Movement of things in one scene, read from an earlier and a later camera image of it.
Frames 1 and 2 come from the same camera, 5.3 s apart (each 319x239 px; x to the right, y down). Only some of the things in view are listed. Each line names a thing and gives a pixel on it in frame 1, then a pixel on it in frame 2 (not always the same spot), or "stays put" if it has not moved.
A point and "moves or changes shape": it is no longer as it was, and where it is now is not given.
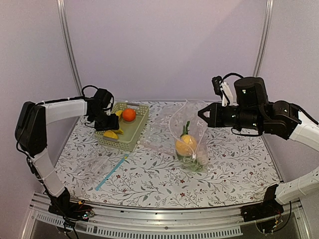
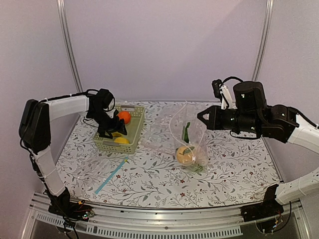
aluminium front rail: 203,223 stays put
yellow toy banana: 119,113 moves or changes shape
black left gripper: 113,125 stays put
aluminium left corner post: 68,44 stays put
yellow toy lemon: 110,134 moves or changes shape
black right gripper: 215,120 stays put
